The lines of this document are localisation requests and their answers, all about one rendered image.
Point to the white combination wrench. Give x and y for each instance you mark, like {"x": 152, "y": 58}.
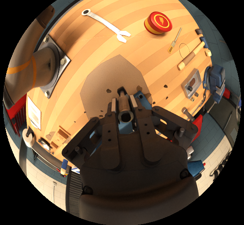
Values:
{"x": 106, "y": 25}

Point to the dark grey side bench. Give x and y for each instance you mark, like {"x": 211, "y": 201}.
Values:
{"x": 223, "y": 118}

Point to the white tape roll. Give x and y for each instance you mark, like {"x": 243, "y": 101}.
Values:
{"x": 28, "y": 137}

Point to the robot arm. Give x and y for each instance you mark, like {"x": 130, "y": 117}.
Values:
{"x": 26, "y": 61}

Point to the grey steel bolt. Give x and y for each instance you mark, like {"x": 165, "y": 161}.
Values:
{"x": 185, "y": 111}

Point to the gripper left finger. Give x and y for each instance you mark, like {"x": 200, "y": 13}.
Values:
{"x": 109, "y": 145}

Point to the grey metal slotted plate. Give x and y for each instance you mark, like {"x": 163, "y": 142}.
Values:
{"x": 196, "y": 77}

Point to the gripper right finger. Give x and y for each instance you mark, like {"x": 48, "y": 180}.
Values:
{"x": 147, "y": 145}

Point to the blue bench vise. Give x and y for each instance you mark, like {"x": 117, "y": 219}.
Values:
{"x": 216, "y": 78}

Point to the grey square mounting plate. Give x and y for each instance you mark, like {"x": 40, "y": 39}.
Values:
{"x": 62, "y": 61}

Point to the red tool cabinet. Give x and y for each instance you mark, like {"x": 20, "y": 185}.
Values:
{"x": 18, "y": 112}

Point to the white paper sheet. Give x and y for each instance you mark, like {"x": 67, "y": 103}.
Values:
{"x": 34, "y": 112}

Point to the round chrome fitting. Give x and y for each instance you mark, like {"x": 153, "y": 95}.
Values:
{"x": 45, "y": 144}

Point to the small wooden rack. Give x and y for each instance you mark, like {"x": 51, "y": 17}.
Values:
{"x": 62, "y": 134}

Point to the blue box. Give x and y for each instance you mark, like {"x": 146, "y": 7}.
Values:
{"x": 195, "y": 167}

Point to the red and yellow stop button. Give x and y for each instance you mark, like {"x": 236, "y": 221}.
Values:
{"x": 159, "y": 22}

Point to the red box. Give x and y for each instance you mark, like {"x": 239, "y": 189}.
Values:
{"x": 198, "y": 123}

